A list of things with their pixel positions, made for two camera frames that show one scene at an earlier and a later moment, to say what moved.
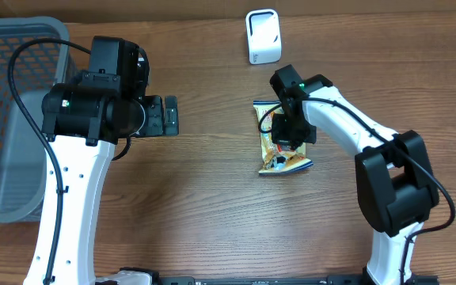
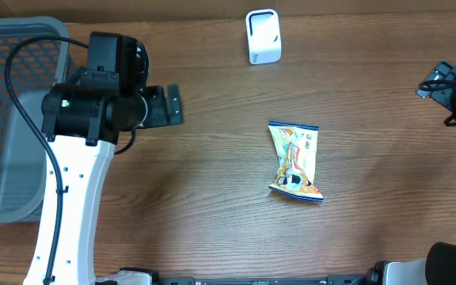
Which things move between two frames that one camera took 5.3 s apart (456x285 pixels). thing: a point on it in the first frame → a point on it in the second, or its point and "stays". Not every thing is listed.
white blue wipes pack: (277, 157) → (296, 147)
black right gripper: (279, 137) → (445, 95)
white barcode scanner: (263, 32) stays
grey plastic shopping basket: (10, 152) stays
